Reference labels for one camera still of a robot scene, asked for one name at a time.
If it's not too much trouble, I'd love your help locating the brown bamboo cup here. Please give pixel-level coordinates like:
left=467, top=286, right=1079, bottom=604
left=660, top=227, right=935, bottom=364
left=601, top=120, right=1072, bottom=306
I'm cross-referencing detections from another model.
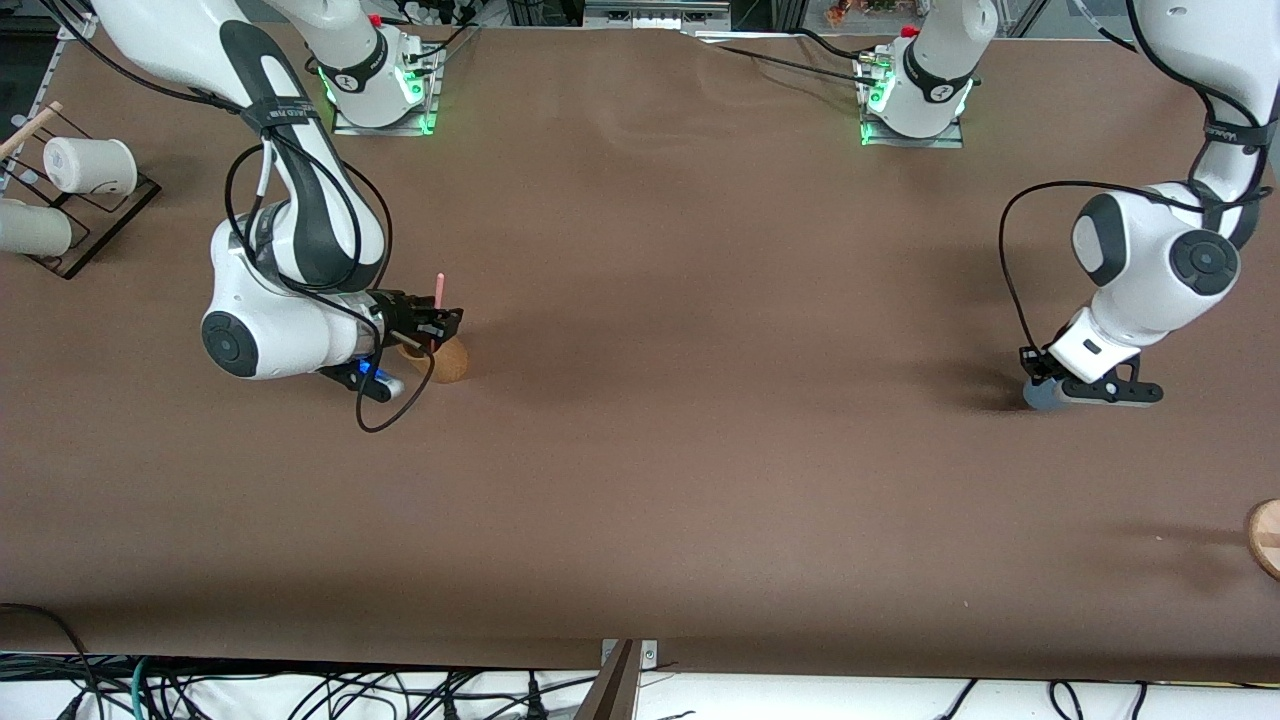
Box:
left=400, top=335, right=470, bottom=385

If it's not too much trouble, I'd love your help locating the grey background device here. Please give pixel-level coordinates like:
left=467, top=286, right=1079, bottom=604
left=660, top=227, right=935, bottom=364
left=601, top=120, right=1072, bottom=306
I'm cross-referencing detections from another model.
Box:
left=583, top=0, right=733, bottom=31

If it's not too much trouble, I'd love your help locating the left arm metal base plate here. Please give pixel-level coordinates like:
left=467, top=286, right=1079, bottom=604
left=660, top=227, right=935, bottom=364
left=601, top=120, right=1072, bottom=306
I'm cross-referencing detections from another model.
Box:
left=858, top=52, right=966, bottom=150

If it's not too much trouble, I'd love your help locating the round wooden board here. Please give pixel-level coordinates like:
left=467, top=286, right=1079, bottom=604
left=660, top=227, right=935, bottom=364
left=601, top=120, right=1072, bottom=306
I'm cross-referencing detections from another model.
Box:
left=1246, top=498, right=1280, bottom=581

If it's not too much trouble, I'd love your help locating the wooden rack stick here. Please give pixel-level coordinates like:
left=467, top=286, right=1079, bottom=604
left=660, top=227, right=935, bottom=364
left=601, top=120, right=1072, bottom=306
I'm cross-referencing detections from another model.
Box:
left=0, top=100, right=64, bottom=161

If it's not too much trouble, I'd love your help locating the metal table edge bracket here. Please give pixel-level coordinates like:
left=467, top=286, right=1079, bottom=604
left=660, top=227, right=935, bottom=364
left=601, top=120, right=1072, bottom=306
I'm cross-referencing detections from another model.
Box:
left=600, top=639, right=659, bottom=673

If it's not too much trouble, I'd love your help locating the black floor cable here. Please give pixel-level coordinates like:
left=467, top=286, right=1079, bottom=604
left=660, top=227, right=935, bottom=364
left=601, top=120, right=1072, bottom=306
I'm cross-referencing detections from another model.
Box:
left=0, top=603, right=106, bottom=720

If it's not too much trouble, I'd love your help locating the blue cup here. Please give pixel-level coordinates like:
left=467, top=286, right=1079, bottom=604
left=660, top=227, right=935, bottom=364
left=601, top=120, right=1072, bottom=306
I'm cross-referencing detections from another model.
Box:
left=1022, top=378, right=1079, bottom=414

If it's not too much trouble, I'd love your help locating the black table cable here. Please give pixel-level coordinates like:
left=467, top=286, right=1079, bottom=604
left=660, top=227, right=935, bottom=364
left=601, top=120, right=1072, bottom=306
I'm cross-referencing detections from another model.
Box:
left=793, top=28, right=879, bottom=65
left=690, top=38, right=881, bottom=89

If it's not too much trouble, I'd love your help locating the black wire cup rack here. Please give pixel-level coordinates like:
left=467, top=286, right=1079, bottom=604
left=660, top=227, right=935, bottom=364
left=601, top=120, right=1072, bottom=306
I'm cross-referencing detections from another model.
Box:
left=0, top=105, right=162, bottom=281

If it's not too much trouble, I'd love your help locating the white cup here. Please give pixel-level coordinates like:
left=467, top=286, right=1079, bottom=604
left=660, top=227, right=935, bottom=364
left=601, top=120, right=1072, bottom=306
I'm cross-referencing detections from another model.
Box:
left=42, top=136, right=139, bottom=197
left=0, top=198, right=74, bottom=257

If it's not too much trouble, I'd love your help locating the brown table leg strut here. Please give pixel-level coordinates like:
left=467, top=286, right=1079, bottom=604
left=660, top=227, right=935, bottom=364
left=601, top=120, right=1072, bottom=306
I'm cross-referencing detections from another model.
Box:
left=574, top=640, right=642, bottom=720

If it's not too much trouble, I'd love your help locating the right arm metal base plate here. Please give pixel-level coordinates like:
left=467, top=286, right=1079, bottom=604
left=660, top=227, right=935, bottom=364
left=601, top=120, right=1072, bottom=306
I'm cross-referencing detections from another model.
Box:
left=330, top=45, right=443, bottom=138

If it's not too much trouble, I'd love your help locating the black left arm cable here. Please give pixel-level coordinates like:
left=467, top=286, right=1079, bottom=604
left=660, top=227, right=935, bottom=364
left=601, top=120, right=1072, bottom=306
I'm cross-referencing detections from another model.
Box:
left=998, top=0, right=1280, bottom=353

